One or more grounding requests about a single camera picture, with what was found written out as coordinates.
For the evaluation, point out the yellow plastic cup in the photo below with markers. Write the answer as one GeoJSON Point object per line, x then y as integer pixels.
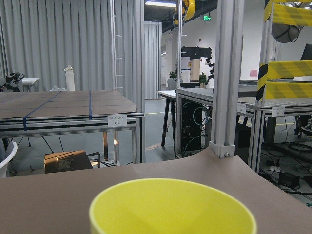
{"type": "Point", "coordinates": [168, 206]}

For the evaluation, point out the cardboard box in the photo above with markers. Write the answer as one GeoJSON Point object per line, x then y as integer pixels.
{"type": "Point", "coordinates": [66, 161]}

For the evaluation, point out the white bottle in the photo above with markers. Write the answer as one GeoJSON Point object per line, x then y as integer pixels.
{"type": "Point", "coordinates": [70, 78]}

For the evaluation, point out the neighbour work table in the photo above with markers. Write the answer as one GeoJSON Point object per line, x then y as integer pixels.
{"type": "Point", "coordinates": [25, 114]}

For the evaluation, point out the white chair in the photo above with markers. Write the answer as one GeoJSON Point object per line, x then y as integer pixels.
{"type": "Point", "coordinates": [10, 153]}

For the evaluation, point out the aluminium frame post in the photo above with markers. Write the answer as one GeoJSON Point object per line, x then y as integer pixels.
{"type": "Point", "coordinates": [228, 58]}

